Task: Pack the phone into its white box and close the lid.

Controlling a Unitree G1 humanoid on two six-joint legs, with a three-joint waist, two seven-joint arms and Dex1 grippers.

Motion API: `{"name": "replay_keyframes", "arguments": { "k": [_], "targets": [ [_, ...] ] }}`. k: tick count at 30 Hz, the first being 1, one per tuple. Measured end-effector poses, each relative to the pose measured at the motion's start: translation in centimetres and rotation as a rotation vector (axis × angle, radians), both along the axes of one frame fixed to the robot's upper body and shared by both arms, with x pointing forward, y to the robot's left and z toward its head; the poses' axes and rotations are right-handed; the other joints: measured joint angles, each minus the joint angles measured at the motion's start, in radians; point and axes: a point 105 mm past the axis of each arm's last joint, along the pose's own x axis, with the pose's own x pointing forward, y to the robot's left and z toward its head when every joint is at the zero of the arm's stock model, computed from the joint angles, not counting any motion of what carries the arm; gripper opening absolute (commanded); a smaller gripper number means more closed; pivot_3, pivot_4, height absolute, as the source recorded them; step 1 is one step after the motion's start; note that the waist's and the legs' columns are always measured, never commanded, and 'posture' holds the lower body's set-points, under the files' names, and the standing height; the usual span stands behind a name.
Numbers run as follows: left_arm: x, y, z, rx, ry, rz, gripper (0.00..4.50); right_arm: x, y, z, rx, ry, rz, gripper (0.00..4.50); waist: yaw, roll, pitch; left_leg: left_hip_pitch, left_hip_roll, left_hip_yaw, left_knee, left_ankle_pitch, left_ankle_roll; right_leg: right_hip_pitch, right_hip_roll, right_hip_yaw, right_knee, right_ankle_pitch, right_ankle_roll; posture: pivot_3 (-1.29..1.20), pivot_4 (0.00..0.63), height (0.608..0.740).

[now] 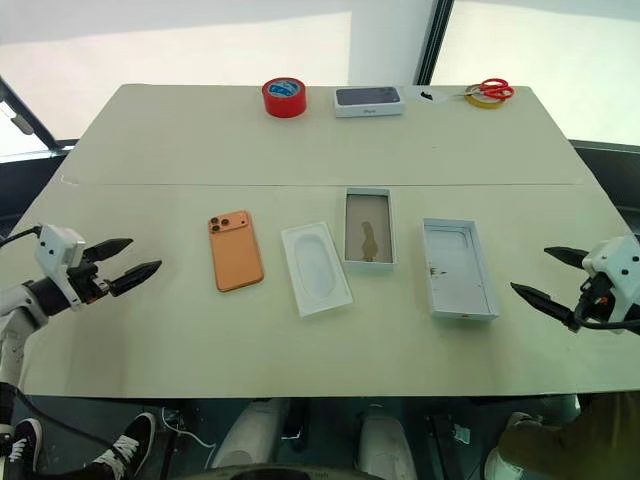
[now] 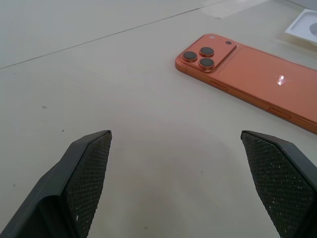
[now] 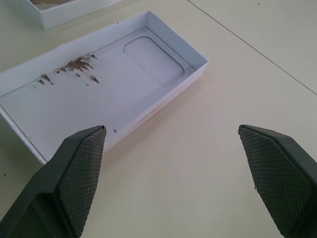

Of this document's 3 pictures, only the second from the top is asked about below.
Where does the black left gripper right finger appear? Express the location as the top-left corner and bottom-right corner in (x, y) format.
(241, 130), (317, 238)

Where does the white box tray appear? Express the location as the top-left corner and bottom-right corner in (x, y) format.
(285, 8), (317, 47)

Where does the orange smartphone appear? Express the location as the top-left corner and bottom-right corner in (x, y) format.
(175, 33), (317, 135)

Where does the clear tape strip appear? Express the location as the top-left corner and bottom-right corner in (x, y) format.
(198, 1), (238, 20)

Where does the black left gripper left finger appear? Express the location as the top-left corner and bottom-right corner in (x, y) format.
(0, 129), (112, 238)

